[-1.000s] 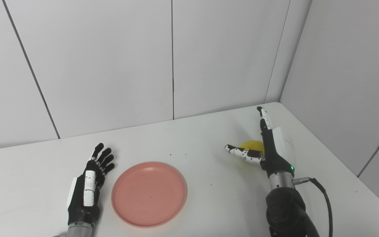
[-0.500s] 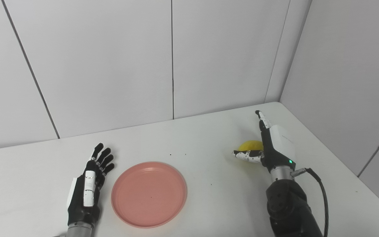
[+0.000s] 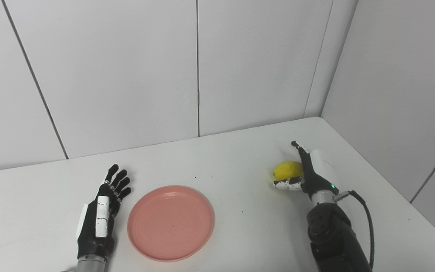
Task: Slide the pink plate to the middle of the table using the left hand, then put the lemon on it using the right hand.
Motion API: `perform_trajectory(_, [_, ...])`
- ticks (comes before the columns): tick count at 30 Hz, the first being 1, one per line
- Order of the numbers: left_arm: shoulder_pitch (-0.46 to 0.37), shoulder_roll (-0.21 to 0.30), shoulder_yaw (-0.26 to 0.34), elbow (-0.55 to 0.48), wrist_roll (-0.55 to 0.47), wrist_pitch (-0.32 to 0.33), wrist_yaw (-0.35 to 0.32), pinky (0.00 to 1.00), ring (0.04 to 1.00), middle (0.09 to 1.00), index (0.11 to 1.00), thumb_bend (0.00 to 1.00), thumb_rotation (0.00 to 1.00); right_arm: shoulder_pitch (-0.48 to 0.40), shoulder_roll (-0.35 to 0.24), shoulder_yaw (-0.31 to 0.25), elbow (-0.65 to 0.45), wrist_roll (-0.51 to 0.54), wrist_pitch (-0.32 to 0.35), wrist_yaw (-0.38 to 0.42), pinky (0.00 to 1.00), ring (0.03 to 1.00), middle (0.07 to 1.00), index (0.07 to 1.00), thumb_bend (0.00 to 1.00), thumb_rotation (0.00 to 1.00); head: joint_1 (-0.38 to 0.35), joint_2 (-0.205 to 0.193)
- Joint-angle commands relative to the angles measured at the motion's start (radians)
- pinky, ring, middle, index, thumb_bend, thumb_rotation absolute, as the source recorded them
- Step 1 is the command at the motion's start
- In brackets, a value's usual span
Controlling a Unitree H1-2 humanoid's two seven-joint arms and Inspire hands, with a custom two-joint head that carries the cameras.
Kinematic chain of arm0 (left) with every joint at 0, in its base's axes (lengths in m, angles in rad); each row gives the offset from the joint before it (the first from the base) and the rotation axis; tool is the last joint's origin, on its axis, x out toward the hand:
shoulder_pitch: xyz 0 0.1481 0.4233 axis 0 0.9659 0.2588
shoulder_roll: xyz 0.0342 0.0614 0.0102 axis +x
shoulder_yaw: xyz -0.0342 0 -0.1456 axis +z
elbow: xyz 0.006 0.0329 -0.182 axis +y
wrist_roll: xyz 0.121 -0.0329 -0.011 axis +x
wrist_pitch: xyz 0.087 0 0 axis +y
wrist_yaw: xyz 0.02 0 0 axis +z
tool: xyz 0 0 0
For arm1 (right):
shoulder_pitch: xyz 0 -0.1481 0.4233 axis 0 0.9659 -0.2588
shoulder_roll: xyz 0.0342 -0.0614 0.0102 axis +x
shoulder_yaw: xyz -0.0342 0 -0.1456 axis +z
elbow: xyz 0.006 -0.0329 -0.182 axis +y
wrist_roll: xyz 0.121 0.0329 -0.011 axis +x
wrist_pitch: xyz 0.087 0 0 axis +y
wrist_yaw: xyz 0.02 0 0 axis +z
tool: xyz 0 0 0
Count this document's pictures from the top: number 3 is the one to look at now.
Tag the pink round plate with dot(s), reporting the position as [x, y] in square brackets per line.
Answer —
[170, 223]

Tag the yellow lemon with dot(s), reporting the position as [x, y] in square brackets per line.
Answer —
[287, 169]

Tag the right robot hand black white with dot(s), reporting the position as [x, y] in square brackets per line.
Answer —
[312, 172]

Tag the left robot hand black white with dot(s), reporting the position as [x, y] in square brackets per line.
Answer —
[102, 219]

